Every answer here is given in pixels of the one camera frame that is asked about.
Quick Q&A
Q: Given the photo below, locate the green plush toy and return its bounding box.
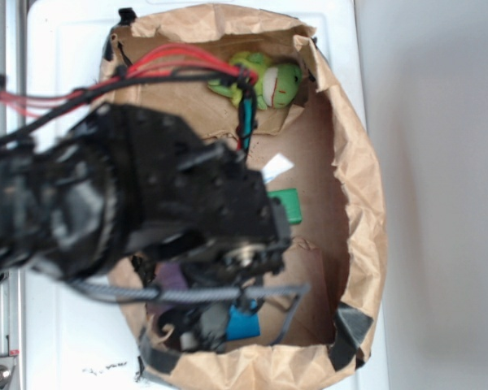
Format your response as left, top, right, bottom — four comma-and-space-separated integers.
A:
229, 51, 303, 111

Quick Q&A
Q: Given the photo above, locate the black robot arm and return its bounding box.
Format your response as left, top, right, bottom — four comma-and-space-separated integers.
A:
0, 104, 291, 352

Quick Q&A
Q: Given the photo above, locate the aluminium frame rail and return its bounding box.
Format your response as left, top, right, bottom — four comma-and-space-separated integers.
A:
0, 1, 28, 389

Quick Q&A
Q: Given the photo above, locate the brown paper bag tray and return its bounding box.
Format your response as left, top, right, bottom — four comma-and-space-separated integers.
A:
100, 4, 387, 389

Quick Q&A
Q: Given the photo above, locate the green wooden block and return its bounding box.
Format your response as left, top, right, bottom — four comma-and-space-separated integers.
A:
268, 188, 303, 225

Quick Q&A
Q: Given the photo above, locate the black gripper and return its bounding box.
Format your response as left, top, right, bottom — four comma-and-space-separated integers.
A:
141, 144, 291, 353

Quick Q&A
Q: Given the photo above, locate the blue wooden block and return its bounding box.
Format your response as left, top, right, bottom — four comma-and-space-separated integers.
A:
226, 305, 261, 341

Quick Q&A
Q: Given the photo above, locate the red wire bundle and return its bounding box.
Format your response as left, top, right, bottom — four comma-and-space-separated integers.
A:
0, 44, 258, 119

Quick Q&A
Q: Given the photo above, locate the white paper label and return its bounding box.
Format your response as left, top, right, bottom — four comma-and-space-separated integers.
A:
261, 153, 294, 184

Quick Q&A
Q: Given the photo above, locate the grey braided cable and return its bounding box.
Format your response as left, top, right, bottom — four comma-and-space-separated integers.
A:
71, 279, 312, 346

